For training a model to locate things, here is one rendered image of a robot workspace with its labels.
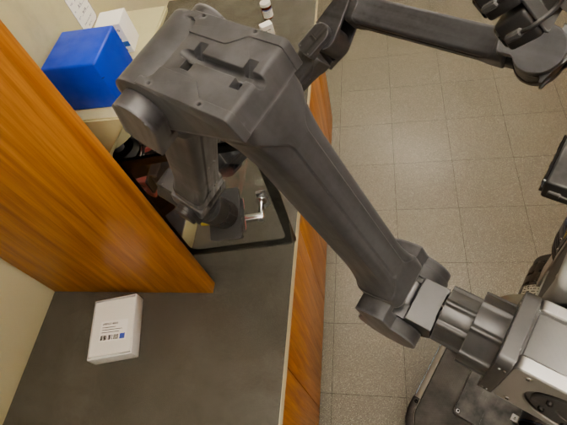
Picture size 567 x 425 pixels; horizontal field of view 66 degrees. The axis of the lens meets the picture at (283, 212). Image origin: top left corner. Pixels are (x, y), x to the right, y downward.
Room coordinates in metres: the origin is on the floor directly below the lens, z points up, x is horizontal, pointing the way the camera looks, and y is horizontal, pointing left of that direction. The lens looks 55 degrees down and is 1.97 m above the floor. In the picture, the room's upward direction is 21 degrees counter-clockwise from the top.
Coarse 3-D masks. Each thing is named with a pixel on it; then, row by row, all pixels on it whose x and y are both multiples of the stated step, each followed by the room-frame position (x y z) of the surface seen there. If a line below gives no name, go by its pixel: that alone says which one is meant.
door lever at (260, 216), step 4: (256, 200) 0.59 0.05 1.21; (260, 200) 0.59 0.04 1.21; (264, 200) 0.59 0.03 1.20; (260, 204) 0.58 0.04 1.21; (260, 208) 0.57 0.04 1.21; (256, 212) 0.56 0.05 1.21; (260, 212) 0.55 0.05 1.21; (248, 216) 0.56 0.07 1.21; (252, 216) 0.55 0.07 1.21; (256, 216) 0.55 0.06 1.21; (260, 216) 0.55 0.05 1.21; (264, 216) 0.55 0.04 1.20; (248, 220) 0.55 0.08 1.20; (252, 220) 0.55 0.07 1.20; (256, 220) 0.55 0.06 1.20; (260, 220) 0.54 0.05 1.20
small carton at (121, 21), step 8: (120, 8) 0.84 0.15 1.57; (104, 16) 0.84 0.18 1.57; (112, 16) 0.83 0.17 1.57; (120, 16) 0.82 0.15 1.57; (128, 16) 0.84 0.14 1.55; (96, 24) 0.82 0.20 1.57; (104, 24) 0.81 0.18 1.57; (112, 24) 0.80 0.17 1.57; (120, 24) 0.80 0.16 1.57; (128, 24) 0.82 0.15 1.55; (120, 32) 0.80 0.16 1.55; (128, 32) 0.81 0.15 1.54; (136, 32) 0.84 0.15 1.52; (128, 40) 0.79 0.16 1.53; (136, 40) 0.82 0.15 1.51; (128, 48) 0.80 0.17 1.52
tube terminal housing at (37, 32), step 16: (0, 0) 0.72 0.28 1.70; (16, 0) 0.75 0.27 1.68; (32, 0) 0.78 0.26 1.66; (48, 0) 0.81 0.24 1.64; (96, 0) 0.92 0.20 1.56; (0, 16) 0.70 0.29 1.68; (16, 16) 0.73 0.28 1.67; (32, 16) 0.76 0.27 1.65; (48, 16) 0.78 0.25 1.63; (64, 16) 0.82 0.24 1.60; (16, 32) 0.71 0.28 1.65; (32, 32) 0.73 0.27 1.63; (48, 32) 0.76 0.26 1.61; (32, 48) 0.71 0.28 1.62; (48, 48) 0.74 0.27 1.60
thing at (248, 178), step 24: (144, 168) 0.64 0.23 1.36; (240, 168) 0.59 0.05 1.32; (144, 192) 0.66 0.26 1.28; (240, 192) 0.60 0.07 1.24; (264, 192) 0.59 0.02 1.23; (168, 216) 0.65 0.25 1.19; (288, 216) 0.58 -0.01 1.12; (192, 240) 0.65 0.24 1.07; (240, 240) 0.62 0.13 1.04; (264, 240) 0.60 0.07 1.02; (288, 240) 0.58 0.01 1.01
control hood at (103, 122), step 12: (132, 12) 0.94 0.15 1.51; (144, 12) 0.92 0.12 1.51; (156, 12) 0.90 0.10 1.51; (144, 24) 0.87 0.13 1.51; (156, 24) 0.86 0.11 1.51; (144, 36) 0.83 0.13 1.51; (96, 108) 0.67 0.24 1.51; (108, 108) 0.66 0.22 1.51; (84, 120) 0.65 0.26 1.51; (96, 120) 0.64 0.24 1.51; (108, 120) 0.63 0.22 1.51; (96, 132) 0.65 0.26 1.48; (108, 132) 0.64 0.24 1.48; (108, 144) 0.64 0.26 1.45
